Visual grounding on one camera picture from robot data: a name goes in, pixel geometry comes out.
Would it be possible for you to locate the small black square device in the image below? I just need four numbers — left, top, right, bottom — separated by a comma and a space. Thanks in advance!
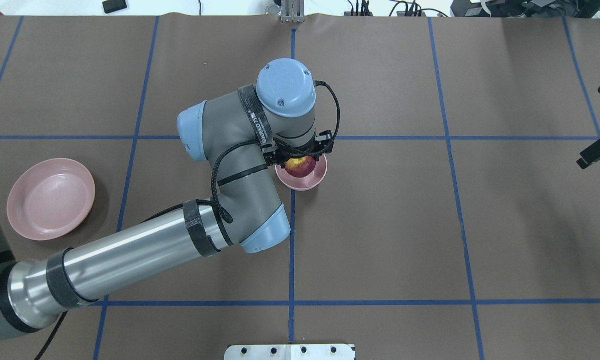
102, 0, 128, 14

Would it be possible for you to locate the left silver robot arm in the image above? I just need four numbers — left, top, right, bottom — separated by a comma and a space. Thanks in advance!
0, 58, 338, 341

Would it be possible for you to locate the brown paper table mat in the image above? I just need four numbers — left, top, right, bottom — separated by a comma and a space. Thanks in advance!
0, 13, 600, 360

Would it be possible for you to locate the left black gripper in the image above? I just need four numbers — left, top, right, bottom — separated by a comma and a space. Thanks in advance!
262, 130, 335, 167

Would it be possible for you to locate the pink bowl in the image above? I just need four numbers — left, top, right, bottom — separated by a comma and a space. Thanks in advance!
274, 154, 328, 191

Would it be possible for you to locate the red apple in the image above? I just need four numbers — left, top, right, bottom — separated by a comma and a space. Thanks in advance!
283, 156, 317, 178

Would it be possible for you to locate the pink plate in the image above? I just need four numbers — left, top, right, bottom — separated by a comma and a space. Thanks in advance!
6, 158, 96, 241

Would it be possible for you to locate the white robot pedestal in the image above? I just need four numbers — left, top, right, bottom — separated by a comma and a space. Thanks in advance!
224, 343, 357, 360

